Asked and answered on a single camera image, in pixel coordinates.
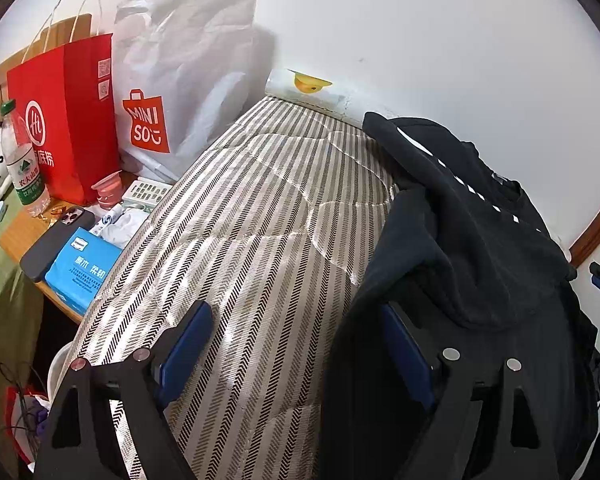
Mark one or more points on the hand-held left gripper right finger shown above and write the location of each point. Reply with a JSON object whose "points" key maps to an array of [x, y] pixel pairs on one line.
{"points": [[405, 355]]}

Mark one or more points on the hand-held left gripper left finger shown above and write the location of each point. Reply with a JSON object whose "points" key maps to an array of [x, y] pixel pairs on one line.
{"points": [[190, 340]]}

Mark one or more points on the black sweatshirt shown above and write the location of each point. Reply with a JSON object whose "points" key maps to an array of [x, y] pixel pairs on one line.
{"points": [[455, 260]]}

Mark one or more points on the striped quilted mattress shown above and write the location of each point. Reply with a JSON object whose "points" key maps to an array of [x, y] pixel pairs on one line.
{"points": [[260, 240]]}

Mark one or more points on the blue tissue pack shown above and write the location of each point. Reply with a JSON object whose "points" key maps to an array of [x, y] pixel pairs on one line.
{"points": [[82, 270]]}

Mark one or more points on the crumpled white tissue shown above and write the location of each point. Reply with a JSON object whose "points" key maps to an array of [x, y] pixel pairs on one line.
{"points": [[127, 227]]}

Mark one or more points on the white bucket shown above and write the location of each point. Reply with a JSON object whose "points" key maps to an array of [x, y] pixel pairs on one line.
{"points": [[60, 365]]}

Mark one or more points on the small white tube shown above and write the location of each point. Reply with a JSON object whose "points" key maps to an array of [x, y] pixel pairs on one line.
{"points": [[105, 219]]}

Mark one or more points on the white button remote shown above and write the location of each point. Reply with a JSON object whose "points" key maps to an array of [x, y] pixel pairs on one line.
{"points": [[145, 192]]}

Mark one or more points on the smartphone in dark case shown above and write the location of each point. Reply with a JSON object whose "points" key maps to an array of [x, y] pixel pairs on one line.
{"points": [[50, 245]]}

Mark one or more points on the pink plastic cup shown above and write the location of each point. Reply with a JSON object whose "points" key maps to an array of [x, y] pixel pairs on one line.
{"points": [[109, 190]]}

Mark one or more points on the red plastic bag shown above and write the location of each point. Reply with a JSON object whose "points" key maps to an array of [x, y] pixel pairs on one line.
{"points": [[17, 420]]}

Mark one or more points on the green bedsheet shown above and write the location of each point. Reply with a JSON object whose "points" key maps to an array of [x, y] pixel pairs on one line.
{"points": [[0, 310]]}

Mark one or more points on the wooden nightstand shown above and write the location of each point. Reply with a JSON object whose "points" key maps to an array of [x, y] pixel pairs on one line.
{"points": [[20, 230]]}

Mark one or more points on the clear plastic water bottle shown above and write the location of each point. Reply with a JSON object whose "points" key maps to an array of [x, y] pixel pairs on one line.
{"points": [[22, 160]]}

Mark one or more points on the red paper shopping bag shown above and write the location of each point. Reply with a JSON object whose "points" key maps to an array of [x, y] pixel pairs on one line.
{"points": [[65, 110]]}

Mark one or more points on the white plastic shopping bag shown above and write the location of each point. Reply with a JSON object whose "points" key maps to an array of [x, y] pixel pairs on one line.
{"points": [[190, 70]]}

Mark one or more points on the white rolled mat duck print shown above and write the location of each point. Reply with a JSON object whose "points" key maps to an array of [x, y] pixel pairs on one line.
{"points": [[320, 95]]}

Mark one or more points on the wooden headboard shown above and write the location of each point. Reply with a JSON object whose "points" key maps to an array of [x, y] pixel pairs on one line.
{"points": [[65, 27]]}

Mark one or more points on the brown wooden door frame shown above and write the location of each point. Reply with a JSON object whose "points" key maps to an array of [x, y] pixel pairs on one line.
{"points": [[597, 230]]}

